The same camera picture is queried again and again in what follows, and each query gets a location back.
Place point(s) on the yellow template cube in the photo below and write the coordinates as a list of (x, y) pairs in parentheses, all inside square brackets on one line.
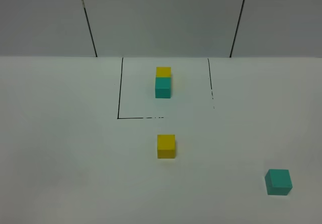
[(163, 72)]

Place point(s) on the teal template cube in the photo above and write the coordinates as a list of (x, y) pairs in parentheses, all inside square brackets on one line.
[(163, 87)]

